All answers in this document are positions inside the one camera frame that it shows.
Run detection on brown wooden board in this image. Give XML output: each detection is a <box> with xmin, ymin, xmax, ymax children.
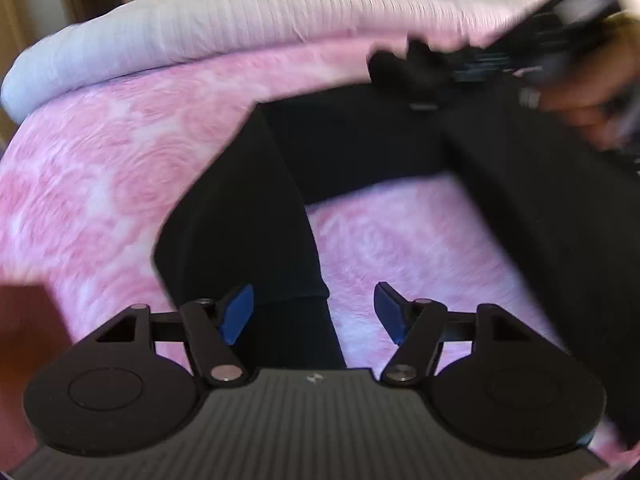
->
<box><xmin>0</xmin><ymin>282</ymin><xmax>72</xmax><ymax>472</ymax></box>

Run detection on person's right hand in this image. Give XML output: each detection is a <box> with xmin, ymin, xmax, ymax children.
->
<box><xmin>520</xmin><ymin>10</ymin><xmax>640</xmax><ymax>152</ymax></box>

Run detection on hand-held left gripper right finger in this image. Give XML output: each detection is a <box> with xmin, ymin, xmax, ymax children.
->
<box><xmin>374</xmin><ymin>282</ymin><xmax>537</xmax><ymax>387</ymax></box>

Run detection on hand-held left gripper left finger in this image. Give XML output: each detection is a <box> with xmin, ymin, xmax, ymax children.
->
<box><xmin>95</xmin><ymin>284</ymin><xmax>254</xmax><ymax>387</ymax></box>

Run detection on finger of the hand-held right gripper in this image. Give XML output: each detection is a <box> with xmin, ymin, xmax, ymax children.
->
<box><xmin>367</xmin><ymin>35</ymin><xmax>455</xmax><ymax>112</ymax></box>

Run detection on black pants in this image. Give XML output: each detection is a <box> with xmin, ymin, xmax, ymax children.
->
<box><xmin>152</xmin><ymin>77</ymin><xmax>640</xmax><ymax>453</ymax></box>

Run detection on pink rose blanket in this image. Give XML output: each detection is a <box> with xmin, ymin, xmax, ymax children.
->
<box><xmin>0</xmin><ymin>25</ymin><xmax>626</xmax><ymax>466</ymax></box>

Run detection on white ribbed pillow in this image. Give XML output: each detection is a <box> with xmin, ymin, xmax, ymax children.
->
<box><xmin>0</xmin><ymin>0</ymin><xmax>556</xmax><ymax>123</ymax></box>

